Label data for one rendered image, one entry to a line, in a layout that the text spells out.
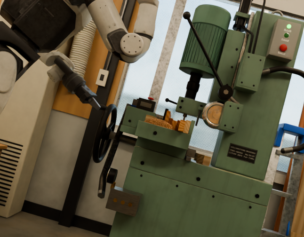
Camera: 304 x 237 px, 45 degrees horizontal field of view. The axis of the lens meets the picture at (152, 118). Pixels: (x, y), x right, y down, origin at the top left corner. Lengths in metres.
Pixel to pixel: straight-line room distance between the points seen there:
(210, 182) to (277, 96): 0.48
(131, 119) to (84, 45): 1.41
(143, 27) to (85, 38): 1.74
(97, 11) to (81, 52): 1.70
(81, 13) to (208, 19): 0.61
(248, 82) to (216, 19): 0.34
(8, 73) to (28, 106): 1.49
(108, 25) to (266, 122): 0.81
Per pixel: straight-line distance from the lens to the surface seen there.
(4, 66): 1.39
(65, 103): 3.09
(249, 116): 1.65
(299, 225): 2.91
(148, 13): 1.28
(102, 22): 1.26
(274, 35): 1.67
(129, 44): 1.22
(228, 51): 1.72
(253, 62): 1.60
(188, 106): 1.70
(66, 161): 3.09
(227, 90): 1.59
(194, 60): 1.69
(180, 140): 1.40
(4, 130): 2.93
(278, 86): 1.69
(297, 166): 2.46
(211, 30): 1.73
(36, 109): 2.85
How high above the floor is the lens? 0.85
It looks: 3 degrees up
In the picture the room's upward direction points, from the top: 16 degrees clockwise
